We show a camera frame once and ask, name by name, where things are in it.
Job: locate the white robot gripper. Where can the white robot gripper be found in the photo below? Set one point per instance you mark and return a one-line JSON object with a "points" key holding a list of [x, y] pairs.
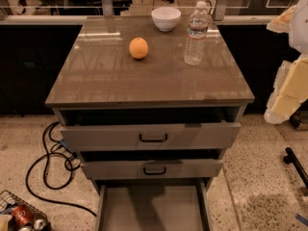
{"points": [[300, 28]]}

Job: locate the clear plastic water bottle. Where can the clear plastic water bottle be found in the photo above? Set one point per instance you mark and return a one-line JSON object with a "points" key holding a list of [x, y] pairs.
{"points": [[196, 33]]}

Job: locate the grey drawer cabinet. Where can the grey drawer cabinet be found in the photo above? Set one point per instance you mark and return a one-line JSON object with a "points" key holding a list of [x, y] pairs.
{"points": [[100, 74]]}

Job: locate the grey bottom drawer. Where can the grey bottom drawer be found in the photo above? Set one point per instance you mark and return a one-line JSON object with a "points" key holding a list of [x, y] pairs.
{"points": [[154, 207]]}

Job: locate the grey drawer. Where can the grey drawer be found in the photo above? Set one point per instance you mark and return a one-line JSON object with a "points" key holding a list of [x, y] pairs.
{"points": [[149, 129], [151, 169], [154, 207]]}

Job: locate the grey top drawer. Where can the grey top drawer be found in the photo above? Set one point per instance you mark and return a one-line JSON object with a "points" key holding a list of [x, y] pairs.
{"points": [[149, 129]]}

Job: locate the grey middle drawer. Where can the grey middle drawer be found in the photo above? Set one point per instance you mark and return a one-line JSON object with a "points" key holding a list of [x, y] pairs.
{"points": [[151, 169]]}

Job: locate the black floor bar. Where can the black floor bar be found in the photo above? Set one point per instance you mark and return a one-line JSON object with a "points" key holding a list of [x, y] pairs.
{"points": [[291, 158]]}

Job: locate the white ceramic bowl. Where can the white ceramic bowl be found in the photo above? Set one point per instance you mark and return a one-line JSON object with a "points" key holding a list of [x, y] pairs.
{"points": [[166, 18]]}

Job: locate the orange fruit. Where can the orange fruit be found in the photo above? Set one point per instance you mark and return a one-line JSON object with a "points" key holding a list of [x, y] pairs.
{"points": [[138, 48]]}

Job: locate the silver can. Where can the silver can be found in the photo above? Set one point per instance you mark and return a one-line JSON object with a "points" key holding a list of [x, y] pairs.
{"points": [[39, 224]]}

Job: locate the red soda can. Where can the red soda can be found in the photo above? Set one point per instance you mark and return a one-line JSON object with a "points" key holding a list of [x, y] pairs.
{"points": [[22, 216]]}

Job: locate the wire basket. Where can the wire basket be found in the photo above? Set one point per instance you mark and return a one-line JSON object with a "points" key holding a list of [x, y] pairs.
{"points": [[8, 201]]}

